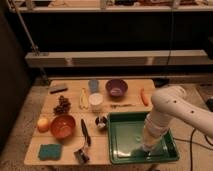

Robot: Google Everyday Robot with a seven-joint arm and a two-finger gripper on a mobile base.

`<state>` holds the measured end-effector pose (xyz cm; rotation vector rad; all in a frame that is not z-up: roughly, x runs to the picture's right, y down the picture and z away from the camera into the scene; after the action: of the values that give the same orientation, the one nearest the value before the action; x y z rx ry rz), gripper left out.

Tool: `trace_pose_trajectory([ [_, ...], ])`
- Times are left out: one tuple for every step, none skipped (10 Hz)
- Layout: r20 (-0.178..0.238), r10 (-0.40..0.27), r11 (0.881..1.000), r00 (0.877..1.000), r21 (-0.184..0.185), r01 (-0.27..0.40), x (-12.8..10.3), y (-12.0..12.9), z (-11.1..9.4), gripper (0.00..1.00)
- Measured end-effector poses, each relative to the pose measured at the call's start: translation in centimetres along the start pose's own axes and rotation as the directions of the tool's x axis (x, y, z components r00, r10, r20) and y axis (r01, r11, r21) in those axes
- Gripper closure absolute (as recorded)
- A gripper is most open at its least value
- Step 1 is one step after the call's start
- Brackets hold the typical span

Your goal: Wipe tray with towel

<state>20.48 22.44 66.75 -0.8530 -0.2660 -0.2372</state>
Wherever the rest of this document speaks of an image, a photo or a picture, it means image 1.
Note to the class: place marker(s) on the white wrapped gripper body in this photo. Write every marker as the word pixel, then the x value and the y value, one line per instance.
pixel 155 127

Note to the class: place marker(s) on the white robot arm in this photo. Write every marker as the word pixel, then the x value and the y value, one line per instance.
pixel 169 103

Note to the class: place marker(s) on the green plastic tray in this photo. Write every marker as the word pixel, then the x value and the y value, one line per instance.
pixel 125 139

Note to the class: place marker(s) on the orange carrot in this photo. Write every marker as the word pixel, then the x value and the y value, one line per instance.
pixel 144 98

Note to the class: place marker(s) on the thin utensil on table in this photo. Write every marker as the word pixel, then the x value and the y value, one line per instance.
pixel 114 106

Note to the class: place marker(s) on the purple bowl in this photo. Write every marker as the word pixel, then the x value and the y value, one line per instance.
pixel 116 87

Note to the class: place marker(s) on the small dark round object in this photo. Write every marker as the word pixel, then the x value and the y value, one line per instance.
pixel 101 122

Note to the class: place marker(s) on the white cup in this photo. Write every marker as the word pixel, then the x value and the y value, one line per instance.
pixel 96 101

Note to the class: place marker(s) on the blue cup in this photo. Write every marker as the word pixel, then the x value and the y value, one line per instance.
pixel 93 85

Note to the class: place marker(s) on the banana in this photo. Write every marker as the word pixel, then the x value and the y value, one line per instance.
pixel 83 102

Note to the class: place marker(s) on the small brush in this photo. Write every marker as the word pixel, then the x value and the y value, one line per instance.
pixel 81 156

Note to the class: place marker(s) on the metal shelf rack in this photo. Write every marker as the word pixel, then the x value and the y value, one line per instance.
pixel 160 42

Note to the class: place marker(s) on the wooden table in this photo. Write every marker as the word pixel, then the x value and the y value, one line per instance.
pixel 99 150

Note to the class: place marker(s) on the orange bowl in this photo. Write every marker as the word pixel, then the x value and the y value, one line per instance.
pixel 63 126

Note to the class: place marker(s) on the bunch of dark grapes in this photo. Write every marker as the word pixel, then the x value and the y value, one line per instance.
pixel 63 107

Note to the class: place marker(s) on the dark eraser block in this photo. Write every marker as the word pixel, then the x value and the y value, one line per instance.
pixel 58 88

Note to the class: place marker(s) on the teal sponge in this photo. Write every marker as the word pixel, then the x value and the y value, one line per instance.
pixel 50 152

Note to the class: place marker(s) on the apple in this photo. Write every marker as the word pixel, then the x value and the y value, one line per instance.
pixel 43 125

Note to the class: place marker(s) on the black handled tool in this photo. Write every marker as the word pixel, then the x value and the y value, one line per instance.
pixel 85 132

